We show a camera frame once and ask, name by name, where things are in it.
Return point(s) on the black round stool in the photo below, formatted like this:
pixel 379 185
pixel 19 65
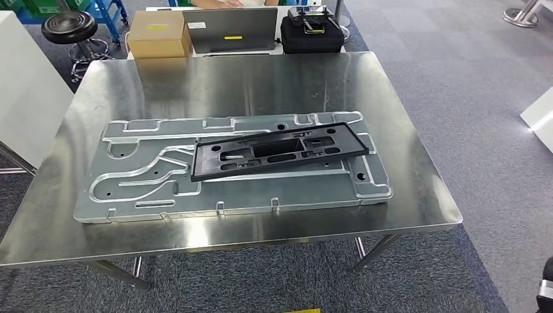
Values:
pixel 69 26

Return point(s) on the black plastic frame part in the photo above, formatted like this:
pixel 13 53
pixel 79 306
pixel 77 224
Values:
pixel 207 164

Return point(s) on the small steel table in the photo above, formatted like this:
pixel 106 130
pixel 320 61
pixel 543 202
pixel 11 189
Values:
pixel 13 162

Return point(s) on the grey remote controller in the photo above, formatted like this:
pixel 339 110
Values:
pixel 311 15

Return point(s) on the grey laptop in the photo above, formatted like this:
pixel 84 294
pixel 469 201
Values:
pixel 229 26

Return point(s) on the chrome stanchion base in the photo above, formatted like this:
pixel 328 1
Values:
pixel 523 15

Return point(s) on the white cabinet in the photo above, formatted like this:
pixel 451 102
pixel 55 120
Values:
pixel 30 95

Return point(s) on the stamped grey metal panel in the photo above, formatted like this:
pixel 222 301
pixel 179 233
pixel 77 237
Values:
pixel 259 194

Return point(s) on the brown cardboard box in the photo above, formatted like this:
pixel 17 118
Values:
pixel 157 39

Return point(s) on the stainless steel workbench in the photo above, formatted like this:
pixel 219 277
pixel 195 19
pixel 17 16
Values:
pixel 237 86

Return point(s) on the person's hand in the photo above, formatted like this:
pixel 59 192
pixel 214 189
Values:
pixel 216 3

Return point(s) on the black carrying case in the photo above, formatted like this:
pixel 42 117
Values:
pixel 311 43

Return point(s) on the blue metal rack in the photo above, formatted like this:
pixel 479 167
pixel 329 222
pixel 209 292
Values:
pixel 108 13

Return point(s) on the green plastic crate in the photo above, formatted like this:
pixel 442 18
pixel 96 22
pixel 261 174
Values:
pixel 43 5

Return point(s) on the white desk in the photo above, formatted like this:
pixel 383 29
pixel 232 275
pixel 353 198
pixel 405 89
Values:
pixel 281 47

